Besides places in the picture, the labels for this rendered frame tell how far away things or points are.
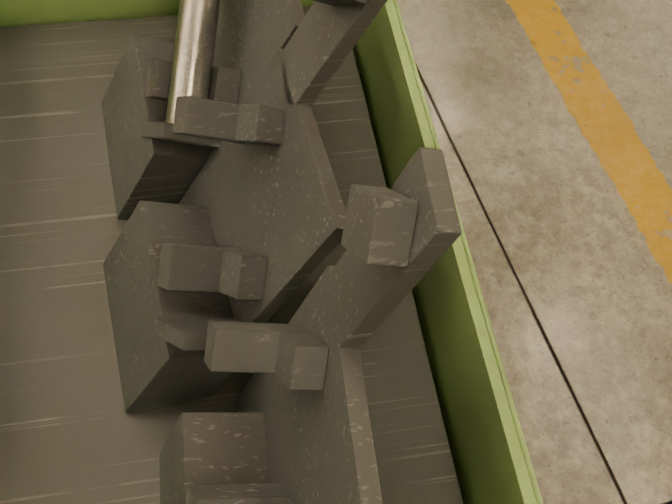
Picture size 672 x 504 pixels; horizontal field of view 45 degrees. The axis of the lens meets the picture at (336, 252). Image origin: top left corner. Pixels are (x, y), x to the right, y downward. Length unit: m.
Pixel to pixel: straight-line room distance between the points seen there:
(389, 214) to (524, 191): 1.49
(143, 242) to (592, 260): 1.31
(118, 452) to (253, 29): 0.33
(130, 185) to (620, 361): 1.21
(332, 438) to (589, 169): 1.54
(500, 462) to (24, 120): 0.51
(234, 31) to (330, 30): 0.17
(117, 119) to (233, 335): 0.33
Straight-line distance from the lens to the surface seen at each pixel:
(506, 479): 0.54
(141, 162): 0.67
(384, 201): 0.35
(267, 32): 0.63
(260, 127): 0.54
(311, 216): 0.51
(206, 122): 0.56
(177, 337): 0.53
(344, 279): 0.43
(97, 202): 0.73
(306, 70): 0.54
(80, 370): 0.66
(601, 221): 1.86
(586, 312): 1.73
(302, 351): 0.44
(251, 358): 0.47
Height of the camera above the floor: 1.44
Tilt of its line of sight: 59 degrees down
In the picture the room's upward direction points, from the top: 8 degrees clockwise
